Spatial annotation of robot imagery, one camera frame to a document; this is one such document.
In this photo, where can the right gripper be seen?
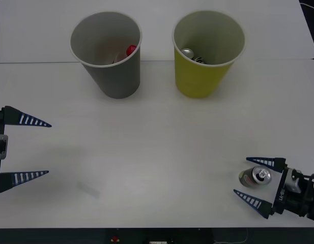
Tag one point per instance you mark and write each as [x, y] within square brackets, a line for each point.
[280, 193]

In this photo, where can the grey drink can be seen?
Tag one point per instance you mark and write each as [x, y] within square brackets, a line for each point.
[248, 178]

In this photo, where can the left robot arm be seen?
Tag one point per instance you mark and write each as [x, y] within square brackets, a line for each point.
[0, 146]

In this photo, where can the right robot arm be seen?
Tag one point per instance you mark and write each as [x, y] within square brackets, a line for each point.
[309, 195]

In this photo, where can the yellow-green plastic bin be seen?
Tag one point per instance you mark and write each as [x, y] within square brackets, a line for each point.
[195, 81]

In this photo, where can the grey plastic bin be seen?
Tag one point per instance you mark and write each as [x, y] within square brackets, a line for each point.
[116, 81]

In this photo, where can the red round button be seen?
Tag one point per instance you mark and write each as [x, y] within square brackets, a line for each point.
[115, 239]

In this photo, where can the black robot torso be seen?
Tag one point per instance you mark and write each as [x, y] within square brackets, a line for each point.
[136, 235]

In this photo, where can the silver drink can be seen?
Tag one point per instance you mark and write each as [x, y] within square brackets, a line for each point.
[187, 53]

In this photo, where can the clear bottle with red cap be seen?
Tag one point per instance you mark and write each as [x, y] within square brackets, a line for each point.
[131, 49]

